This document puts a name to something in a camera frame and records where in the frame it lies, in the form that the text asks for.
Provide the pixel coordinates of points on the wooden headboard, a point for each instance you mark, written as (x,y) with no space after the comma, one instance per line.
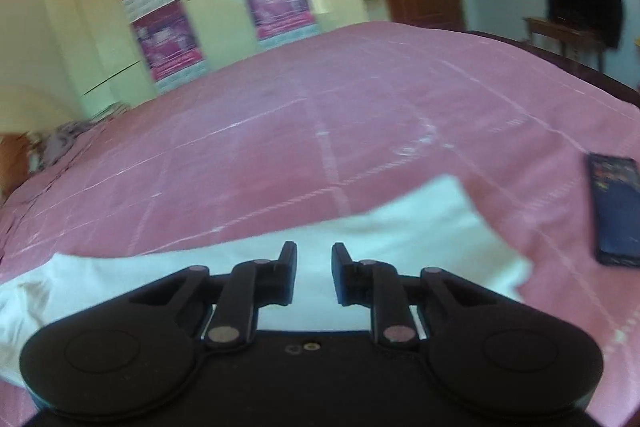
(12,162)

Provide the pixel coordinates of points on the white pants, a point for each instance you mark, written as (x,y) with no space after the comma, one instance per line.
(425,232)

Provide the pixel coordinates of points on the pink checked bedsheet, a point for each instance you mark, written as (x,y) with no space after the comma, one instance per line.
(310,117)

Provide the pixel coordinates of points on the brown wooden table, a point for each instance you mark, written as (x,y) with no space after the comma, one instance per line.
(560,29)

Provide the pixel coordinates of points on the dark wooden bed frame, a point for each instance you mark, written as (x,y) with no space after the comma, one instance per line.
(590,74)

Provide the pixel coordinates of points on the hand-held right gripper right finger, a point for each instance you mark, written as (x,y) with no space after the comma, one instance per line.
(340,257)

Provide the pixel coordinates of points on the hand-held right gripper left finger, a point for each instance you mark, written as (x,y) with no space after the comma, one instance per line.
(288,255)

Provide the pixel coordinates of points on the cream wardrobe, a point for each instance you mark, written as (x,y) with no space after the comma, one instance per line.
(210,7)

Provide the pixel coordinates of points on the dark smartphone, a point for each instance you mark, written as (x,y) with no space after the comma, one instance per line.
(616,212)

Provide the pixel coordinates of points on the floral pillow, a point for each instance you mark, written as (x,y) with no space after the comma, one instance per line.
(70,134)

